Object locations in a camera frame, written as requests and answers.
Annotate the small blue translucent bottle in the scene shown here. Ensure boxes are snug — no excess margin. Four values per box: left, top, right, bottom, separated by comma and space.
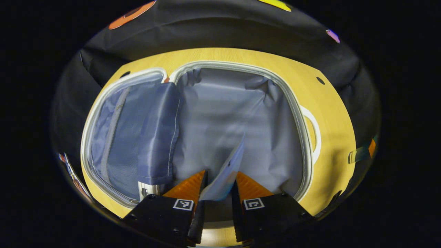
348, 146, 370, 164

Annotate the white sachet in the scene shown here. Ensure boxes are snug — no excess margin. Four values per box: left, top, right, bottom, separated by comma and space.
199, 136, 246, 202

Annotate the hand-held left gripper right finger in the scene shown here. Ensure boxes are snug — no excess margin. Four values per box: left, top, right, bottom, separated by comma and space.
230, 171, 315, 243

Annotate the white suitcase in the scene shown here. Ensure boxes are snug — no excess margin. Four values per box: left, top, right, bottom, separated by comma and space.
80, 60, 322, 211

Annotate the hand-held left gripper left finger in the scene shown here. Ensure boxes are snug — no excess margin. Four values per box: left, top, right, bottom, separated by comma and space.
122, 169, 208, 248

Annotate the white red printed packaging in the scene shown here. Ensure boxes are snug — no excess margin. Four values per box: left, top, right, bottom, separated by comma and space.
58, 153, 92, 202

